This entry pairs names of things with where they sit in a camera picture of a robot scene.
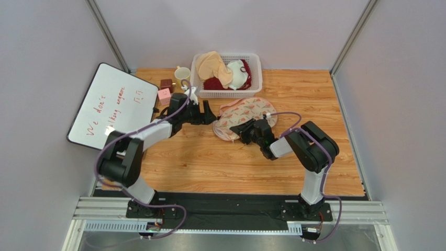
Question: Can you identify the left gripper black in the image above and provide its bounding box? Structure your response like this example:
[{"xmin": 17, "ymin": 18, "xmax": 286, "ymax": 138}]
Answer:
[{"xmin": 180, "ymin": 100, "xmax": 217, "ymax": 125}]

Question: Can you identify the floral pink laundry bag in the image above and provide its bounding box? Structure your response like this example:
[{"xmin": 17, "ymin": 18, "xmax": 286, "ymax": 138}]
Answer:
[{"xmin": 213, "ymin": 97, "xmax": 278, "ymax": 142}]

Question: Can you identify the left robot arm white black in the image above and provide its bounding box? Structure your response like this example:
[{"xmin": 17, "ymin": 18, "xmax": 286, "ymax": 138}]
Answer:
[{"xmin": 94, "ymin": 93, "xmax": 217, "ymax": 218}]

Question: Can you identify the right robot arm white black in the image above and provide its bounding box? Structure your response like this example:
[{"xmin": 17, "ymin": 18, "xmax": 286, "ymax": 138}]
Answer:
[{"xmin": 230, "ymin": 119, "xmax": 340, "ymax": 221}]

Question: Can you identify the dark red bra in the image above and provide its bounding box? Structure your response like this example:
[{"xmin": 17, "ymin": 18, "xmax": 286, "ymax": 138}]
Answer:
[{"xmin": 204, "ymin": 59, "xmax": 252, "ymax": 90}]

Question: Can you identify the white bra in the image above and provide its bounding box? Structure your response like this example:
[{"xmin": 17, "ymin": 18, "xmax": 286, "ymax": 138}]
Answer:
[{"xmin": 227, "ymin": 60, "xmax": 249, "ymax": 90}]

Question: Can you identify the beige bra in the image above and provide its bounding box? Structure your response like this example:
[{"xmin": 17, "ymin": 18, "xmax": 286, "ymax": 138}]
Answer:
[{"xmin": 194, "ymin": 51, "xmax": 233, "ymax": 89}]

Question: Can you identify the pink cube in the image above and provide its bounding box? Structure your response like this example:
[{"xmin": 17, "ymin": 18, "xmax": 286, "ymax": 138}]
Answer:
[{"xmin": 158, "ymin": 88, "xmax": 171, "ymax": 106}]

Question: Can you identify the yellow mug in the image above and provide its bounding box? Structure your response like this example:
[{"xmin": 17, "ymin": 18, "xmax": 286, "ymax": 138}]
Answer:
[{"xmin": 174, "ymin": 66, "xmax": 191, "ymax": 90}]

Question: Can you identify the dark red cube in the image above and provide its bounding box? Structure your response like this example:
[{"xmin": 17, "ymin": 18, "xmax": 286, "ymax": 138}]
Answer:
[{"xmin": 160, "ymin": 79, "xmax": 176, "ymax": 93}]

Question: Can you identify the white plastic basket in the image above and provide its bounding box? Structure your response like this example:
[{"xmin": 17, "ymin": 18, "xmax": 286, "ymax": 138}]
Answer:
[{"xmin": 190, "ymin": 52, "xmax": 263, "ymax": 99}]

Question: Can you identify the whiteboard with red writing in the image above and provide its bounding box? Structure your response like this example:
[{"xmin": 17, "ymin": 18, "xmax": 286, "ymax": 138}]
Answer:
[{"xmin": 66, "ymin": 63, "xmax": 159, "ymax": 150}]

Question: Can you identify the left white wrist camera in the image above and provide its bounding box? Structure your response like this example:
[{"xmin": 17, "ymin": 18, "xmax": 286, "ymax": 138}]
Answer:
[{"xmin": 182, "ymin": 86, "xmax": 200, "ymax": 105}]

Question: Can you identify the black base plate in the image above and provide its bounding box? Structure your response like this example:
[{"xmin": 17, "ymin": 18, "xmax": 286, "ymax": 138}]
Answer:
[{"xmin": 93, "ymin": 189, "xmax": 369, "ymax": 231}]

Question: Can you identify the aluminium frame rail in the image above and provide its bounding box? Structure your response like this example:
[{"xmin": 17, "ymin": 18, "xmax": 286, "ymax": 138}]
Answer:
[{"xmin": 62, "ymin": 197, "xmax": 398, "ymax": 250}]

